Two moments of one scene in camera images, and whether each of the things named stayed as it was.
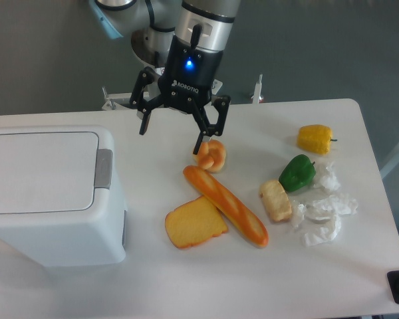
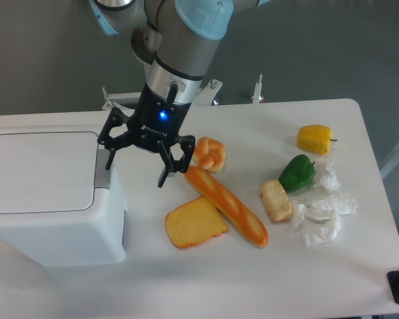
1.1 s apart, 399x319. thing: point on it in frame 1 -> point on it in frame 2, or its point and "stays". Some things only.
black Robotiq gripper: (187, 83) -> (155, 123)
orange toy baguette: (250, 228) stays
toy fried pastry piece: (276, 200) stays
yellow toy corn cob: (315, 139) stays
